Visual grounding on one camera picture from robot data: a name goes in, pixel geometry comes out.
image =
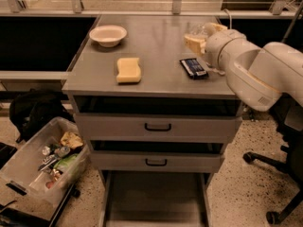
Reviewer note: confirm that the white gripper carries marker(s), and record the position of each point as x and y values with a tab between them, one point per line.
212	45

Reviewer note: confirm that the clear plastic water bottle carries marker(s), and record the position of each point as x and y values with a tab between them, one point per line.
199	32

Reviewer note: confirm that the grey drawer cabinet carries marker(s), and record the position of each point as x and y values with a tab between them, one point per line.
164	88

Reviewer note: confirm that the top grey drawer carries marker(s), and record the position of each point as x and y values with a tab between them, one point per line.
157	128

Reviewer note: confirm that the middle grey drawer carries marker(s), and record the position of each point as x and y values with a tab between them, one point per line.
156	161

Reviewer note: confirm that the bottom open grey drawer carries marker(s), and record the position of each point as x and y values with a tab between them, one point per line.
154	199

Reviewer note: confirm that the dark blue snack packet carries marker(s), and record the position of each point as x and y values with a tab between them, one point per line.
193	68

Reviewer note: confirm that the yellow sponge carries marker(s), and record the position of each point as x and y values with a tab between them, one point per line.
128	70

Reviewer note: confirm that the metal support rod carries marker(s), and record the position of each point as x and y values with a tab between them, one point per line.
291	26

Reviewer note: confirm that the white ceramic bowl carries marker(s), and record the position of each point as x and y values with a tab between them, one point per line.
108	36

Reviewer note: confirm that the black office chair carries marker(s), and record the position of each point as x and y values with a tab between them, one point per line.
289	117

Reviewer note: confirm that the crumpled yellow chip bag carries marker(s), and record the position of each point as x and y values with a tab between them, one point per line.
71	140

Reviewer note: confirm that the black backpack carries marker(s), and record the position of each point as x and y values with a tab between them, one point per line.
31	111

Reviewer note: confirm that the green snack bag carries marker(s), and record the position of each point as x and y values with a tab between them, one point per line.
66	162

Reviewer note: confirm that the clear plastic storage bin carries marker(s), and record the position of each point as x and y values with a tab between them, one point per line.
22	170

